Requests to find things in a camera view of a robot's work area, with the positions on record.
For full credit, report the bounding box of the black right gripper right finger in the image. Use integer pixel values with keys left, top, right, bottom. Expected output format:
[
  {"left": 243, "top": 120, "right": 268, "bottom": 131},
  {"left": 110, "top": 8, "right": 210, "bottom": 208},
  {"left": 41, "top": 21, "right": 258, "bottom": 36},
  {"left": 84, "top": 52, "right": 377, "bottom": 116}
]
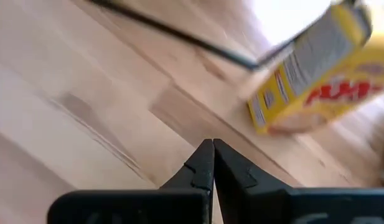
[{"left": 213, "top": 139, "right": 292, "bottom": 224}]

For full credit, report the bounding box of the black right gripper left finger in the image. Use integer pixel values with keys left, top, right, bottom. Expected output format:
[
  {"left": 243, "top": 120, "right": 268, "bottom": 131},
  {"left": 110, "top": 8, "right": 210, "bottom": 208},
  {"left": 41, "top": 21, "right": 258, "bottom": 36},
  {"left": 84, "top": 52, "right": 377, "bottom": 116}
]
[{"left": 160, "top": 139, "right": 215, "bottom": 192}]

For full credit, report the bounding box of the yellow cereal box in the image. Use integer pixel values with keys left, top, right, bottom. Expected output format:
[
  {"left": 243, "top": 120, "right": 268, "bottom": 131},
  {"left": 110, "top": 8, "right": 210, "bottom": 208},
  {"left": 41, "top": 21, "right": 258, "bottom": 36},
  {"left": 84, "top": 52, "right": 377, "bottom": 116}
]
[{"left": 246, "top": 0, "right": 384, "bottom": 135}]

